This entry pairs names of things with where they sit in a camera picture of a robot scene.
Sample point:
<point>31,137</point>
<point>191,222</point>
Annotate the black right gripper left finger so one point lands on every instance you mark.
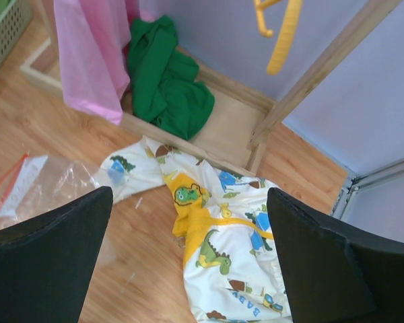
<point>47,262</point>

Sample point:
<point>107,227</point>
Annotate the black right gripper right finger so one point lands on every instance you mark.
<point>333,271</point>

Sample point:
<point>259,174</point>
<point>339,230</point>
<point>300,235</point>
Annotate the clear zip top bag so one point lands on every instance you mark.
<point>37,184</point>

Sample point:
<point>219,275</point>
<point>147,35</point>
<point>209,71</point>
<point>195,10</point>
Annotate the cartoon print children's garment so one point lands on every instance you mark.
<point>231,271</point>

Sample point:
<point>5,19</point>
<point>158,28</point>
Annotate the wooden clothes rack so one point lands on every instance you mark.
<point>235,135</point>

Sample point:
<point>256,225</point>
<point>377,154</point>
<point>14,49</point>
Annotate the green cloth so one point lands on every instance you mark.
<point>165,89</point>

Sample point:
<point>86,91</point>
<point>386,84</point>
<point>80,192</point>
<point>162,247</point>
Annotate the pink t-shirt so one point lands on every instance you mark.
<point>91,38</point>

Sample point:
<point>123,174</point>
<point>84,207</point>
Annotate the light green plastic basket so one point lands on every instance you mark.
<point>14,19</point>

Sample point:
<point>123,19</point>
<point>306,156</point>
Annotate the yellow clothes hanger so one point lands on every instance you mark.
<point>286,33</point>

